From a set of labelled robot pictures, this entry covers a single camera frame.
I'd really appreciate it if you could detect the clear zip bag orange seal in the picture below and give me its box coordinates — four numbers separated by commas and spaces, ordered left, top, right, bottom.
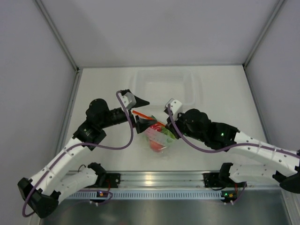
132, 110, 176, 153

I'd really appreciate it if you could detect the red fake apple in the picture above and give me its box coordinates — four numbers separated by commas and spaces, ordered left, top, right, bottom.
150, 123, 164, 132

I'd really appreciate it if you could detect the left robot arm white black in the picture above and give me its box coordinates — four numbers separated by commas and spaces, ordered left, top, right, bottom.
17, 90, 156, 218

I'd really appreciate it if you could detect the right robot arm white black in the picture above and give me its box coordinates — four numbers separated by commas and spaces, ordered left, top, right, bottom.
164, 105, 300, 194

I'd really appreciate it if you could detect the green fake lettuce leaf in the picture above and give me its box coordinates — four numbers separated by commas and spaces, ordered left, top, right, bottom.
161, 127, 176, 140

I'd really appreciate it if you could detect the pink fake peach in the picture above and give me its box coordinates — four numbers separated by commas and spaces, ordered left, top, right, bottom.
150, 140, 165, 152

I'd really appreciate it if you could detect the white perforated plastic basket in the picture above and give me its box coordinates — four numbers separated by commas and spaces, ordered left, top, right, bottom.
133, 68, 196, 106

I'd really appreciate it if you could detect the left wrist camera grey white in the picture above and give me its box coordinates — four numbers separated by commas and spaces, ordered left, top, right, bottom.
120, 90, 137, 110

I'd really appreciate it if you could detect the aluminium mounting rail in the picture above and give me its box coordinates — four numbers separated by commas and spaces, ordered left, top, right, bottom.
65, 170, 285, 188

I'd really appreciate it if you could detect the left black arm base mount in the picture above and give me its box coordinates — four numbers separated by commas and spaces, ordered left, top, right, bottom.
97, 172, 121, 188

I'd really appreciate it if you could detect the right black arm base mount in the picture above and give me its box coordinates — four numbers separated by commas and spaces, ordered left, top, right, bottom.
203, 172, 233, 190

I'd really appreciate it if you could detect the white slotted cable duct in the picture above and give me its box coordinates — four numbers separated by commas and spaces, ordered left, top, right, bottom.
66, 189, 235, 200

